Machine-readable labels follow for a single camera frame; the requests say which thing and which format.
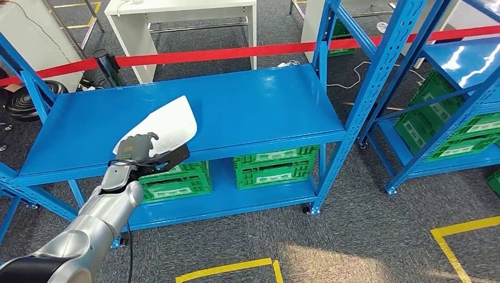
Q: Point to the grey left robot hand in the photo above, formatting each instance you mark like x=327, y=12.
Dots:
x=133, y=150

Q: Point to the white curved shell part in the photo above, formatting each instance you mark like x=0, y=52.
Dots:
x=172, y=117

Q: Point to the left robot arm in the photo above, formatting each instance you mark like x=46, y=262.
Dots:
x=97, y=222

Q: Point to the blue metal shelf rack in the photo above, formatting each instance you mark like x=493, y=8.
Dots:
x=468, y=58
x=234, y=109

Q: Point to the green plastic crate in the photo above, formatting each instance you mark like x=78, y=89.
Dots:
x=494, y=181
x=187, y=183
x=341, y=33
x=273, y=173
x=414, y=133
x=435, y=88

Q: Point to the white table with chrome bar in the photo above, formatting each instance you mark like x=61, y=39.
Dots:
x=133, y=43

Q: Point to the short red barrier belt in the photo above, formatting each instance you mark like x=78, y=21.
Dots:
x=58, y=69

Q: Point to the black round ribbed base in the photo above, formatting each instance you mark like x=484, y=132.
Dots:
x=27, y=103

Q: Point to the long red barrier belt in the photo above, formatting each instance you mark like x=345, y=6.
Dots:
x=234, y=52

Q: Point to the pale grey cabinet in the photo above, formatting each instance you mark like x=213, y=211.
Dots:
x=35, y=43

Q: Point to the white power adapter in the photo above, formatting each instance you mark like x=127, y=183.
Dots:
x=287, y=63

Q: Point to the clear crumpled cup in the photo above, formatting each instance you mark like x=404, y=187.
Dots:
x=383, y=27

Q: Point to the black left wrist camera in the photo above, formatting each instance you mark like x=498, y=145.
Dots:
x=173, y=157

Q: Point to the black stanchion post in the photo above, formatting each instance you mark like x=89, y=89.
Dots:
x=107, y=64

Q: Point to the chrome tube frame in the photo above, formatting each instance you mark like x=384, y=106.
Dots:
x=89, y=33

